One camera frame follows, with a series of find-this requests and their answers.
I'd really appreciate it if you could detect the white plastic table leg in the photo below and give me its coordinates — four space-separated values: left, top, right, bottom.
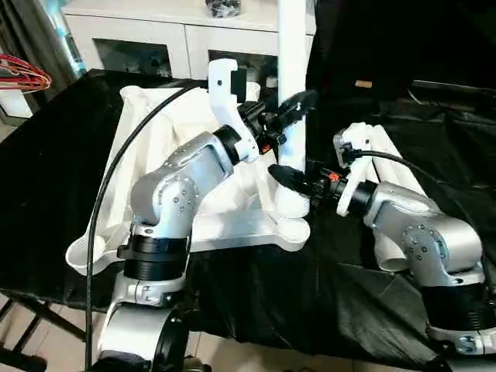
353 122 413 274
364 124 412 191
277 0 312 219
376 126 425 195

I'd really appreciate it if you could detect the white plastic table top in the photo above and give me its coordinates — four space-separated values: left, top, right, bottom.
66 84 312 277

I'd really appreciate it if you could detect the grey crumpled bundle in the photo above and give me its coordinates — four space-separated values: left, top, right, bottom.
205 0 243 19

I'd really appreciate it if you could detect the white cabinet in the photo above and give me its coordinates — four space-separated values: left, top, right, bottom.
62 0 317 82

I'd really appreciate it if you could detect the black metal bar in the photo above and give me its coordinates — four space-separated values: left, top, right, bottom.
409 77 496 105

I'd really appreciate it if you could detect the black plastic mat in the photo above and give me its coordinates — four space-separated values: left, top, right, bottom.
0 68 496 369

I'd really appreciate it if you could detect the red wire hanger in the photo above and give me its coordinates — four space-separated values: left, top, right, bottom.
0 53 53 95

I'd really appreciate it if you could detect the black metal stand frame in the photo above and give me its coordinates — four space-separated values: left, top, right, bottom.
0 294 90 372

